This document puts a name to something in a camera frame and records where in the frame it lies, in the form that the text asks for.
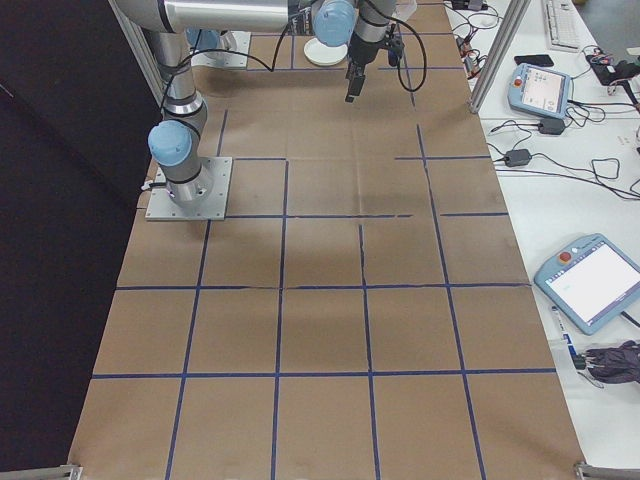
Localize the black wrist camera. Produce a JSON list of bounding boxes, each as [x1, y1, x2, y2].
[[385, 24, 406, 69]]

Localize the white keyboard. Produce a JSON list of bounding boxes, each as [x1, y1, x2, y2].
[[542, 0, 585, 51]]

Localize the grey blue teach pendant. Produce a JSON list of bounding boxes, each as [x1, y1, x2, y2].
[[533, 233, 640, 336], [507, 62, 575, 121]]

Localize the dark fabric bundle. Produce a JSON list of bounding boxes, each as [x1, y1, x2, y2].
[[574, 339, 640, 386]]

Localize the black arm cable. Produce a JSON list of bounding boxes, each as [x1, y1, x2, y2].
[[159, 9, 429, 109]]

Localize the white marker pen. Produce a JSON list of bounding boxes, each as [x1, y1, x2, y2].
[[551, 303, 576, 351]]

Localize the black desk device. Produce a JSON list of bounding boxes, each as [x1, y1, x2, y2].
[[597, 58, 640, 87]]

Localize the aluminium frame post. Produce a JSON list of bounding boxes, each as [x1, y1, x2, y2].
[[107, 0, 169, 109], [467, 0, 533, 114]]

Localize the white round plate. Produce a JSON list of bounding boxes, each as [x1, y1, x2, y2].
[[303, 38, 349, 67]]

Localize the aluminium corner bar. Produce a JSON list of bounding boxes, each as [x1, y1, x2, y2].
[[0, 463, 84, 480], [573, 462, 640, 480]]

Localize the black smartphone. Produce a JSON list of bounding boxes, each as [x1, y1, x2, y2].
[[514, 53, 555, 69]]

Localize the black frame cover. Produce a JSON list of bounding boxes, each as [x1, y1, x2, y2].
[[0, 0, 167, 480]]

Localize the white square base plate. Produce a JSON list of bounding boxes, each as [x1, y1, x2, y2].
[[189, 30, 251, 70], [144, 155, 234, 222]]

